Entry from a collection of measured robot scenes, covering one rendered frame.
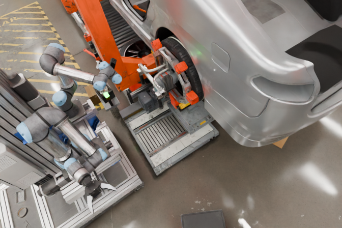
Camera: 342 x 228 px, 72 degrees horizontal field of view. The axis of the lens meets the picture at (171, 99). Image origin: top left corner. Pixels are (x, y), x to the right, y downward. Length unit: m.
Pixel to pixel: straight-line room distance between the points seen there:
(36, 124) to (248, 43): 1.20
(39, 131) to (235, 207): 1.84
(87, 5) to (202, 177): 1.92
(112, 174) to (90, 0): 1.61
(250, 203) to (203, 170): 0.54
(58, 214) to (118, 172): 0.65
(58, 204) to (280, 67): 2.27
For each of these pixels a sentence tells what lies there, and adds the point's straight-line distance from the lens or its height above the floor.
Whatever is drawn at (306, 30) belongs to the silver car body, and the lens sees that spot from 2.66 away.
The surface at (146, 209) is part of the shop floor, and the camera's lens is 2.57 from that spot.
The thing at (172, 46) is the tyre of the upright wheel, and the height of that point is 1.17.
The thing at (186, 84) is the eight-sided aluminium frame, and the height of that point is 0.98.
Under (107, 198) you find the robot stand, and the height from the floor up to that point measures 0.23.
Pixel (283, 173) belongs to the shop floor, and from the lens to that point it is 2.73.
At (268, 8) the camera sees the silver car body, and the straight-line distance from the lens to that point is 2.65.
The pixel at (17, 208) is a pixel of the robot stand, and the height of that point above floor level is 0.21.
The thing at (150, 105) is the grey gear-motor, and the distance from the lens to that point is 2.68.
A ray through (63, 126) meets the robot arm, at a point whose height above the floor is 1.35.
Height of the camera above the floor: 2.46
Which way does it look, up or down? 53 degrees down
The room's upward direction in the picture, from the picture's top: 11 degrees counter-clockwise
